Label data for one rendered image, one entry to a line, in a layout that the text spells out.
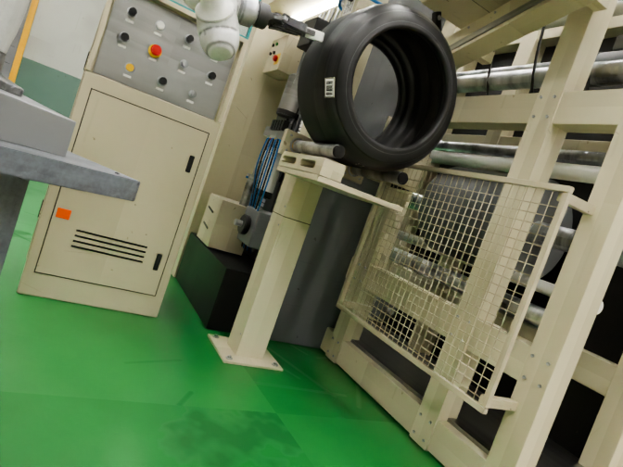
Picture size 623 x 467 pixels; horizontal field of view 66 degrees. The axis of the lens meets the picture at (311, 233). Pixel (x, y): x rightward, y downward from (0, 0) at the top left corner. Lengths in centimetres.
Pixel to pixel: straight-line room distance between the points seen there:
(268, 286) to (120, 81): 101
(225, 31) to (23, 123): 64
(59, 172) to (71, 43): 956
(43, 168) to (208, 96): 141
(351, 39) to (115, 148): 102
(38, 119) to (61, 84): 941
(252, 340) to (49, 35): 890
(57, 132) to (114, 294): 133
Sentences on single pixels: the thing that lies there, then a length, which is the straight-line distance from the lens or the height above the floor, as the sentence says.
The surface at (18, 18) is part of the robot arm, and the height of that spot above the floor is 85.
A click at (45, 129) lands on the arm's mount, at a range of 93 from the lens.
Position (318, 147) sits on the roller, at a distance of 168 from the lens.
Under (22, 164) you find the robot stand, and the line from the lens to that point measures 83.
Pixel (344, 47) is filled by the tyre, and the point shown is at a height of 120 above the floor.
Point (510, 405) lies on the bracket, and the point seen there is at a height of 33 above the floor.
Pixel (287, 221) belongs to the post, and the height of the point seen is 60.
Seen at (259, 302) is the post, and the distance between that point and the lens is 200.
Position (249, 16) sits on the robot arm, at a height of 117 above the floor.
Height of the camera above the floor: 73
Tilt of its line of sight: 4 degrees down
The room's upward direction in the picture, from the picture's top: 19 degrees clockwise
